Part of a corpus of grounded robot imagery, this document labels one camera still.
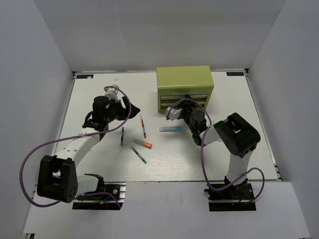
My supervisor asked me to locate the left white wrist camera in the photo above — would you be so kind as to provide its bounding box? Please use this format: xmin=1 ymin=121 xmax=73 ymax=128
xmin=104 ymin=85 xmax=119 ymax=101

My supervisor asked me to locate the green metal drawer toolbox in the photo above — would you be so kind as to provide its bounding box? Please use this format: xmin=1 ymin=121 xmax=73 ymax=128
xmin=157 ymin=66 xmax=214 ymax=112

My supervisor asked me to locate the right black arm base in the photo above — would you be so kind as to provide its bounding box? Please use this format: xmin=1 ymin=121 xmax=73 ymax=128
xmin=204 ymin=183 xmax=256 ymax=212

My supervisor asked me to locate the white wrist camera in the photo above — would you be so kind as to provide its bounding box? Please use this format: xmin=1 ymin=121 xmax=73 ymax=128
xmin=165 ymin=107 xmax=182 ymax=121
xmin=104 ymin=85 xmax=119 ymax=101

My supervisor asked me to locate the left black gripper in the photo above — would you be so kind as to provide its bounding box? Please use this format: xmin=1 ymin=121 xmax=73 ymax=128
xmin=105 ymin=97 xmax=141 ymax=123

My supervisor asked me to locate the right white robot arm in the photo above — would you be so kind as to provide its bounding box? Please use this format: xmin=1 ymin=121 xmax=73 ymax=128
xmin=165 ymin=96 xmax=261 ymax=199

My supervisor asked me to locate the green pen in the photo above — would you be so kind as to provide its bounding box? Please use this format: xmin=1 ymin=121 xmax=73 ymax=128
xmin=130 ymin=146 xmax=147 ymax=164

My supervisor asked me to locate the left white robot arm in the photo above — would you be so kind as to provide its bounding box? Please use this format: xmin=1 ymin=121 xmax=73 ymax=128
xmin=36 ymin=96 xmax=141 ymax=203

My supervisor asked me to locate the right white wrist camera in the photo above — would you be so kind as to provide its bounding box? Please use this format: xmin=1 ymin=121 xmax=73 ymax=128
xmin=165 ymin=107 xmax=182 ymax=121

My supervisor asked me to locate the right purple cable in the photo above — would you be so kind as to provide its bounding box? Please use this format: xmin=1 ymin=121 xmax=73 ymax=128
xmin=165 ymin=98 xmax=265 ymax=206

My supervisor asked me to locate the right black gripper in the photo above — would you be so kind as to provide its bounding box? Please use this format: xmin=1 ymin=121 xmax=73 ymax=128
xmin=176 ymin=94 xmax=198 ymax=133

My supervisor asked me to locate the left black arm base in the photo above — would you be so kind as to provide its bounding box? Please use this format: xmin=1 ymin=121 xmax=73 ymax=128
xmin=72 ymin=174 xmax=126 ymax=211

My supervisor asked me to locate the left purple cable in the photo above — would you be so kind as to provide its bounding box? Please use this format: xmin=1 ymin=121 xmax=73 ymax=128
xmin=19 ymin=85 xmax=132 ymax=209

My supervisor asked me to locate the orange capped highlighter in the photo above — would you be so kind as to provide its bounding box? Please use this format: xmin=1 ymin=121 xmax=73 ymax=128
xmin=132 ymin=138 xmax=153 ymax=149

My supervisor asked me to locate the red pen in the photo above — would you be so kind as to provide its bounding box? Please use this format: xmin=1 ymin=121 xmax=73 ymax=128
xmin=140 ymin=115 xmax=147 ymax=138

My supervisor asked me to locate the blue pen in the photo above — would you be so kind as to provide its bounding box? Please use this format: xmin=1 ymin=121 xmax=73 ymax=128
xmin=120 ymin=127 xmax=124 ymax=146

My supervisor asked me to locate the purple cable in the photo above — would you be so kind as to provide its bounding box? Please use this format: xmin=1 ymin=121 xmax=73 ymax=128
xmin=165 ymin=98 xmax=265 ymax=206
xmin=19 ymin=85 xmax=132 ymax=209

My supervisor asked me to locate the blue capped highlighter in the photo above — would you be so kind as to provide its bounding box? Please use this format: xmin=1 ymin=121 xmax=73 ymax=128
xmin=159 ymin=126 xmax=182 ymax=132

